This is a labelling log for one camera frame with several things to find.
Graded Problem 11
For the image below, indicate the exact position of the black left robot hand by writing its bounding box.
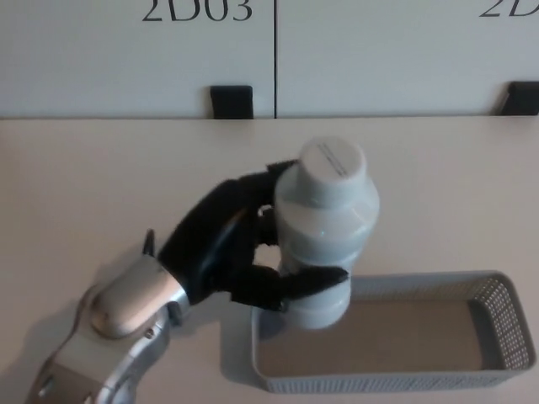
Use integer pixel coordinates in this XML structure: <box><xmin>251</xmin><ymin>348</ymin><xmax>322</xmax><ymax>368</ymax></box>
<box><xmin>157</xmin><ymin>158</ymin><xmax>350</xmax><ymax>313</ymax></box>

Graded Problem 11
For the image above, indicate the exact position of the white plastic bottle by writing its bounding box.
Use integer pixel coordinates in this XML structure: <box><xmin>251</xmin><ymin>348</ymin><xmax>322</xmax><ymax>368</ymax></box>
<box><xmin>272</xmin><ymin>136</ymin><xmax>382</xmax><ymax>330</ymax></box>

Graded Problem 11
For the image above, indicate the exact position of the white cabinet door 2D03 print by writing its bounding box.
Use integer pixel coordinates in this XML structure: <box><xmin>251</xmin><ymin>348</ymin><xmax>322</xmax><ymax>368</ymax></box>
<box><xmin>0</xmin><ymin>0</ymin><xmax>275</xmax><ymax>120</ymax></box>

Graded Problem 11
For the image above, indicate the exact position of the grey plastic mesh basket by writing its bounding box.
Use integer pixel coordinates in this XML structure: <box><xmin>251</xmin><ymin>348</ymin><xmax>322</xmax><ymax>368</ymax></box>
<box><xmin>250</xmin><ymin>270</ymin><xmax>534</xmax><ymax>394</ymax></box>

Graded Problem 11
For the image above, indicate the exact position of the white cabinet door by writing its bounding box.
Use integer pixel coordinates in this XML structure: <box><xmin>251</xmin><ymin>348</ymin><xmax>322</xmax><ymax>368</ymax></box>
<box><xmin>274</xmin><ymin>0</ymin><xmax>539</xmax><ymax>119</ymax></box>

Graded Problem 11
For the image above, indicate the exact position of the black cabinet handle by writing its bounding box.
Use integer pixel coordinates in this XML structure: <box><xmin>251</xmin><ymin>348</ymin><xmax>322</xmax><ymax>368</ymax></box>
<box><xmin>210</xmin><ymin>85</ymin><xmax>255</xmax><ymax>120</ymax></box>
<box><xmin>500</xmin><ymin>81</ymin><xmax>539</xmax><ymax>117</ymax></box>

